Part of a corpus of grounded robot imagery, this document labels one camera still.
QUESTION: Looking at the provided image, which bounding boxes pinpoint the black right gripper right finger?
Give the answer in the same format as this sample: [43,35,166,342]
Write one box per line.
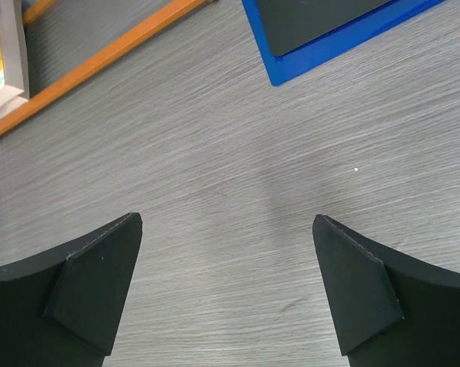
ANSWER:
[313,215,460,366]

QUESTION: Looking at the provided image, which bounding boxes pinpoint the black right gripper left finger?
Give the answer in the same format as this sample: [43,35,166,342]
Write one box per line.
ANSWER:
[0,213,142,366]

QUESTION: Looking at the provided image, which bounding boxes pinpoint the stack of books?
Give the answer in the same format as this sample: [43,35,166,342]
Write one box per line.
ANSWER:
[0,1,30,120]

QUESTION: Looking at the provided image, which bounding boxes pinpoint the orange wooden shelf rack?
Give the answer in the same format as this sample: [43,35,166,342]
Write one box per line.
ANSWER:
[0,0,206,137]

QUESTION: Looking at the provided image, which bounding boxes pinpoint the blue clipboard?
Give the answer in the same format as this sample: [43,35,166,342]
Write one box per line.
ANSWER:
[242,0,441,86]

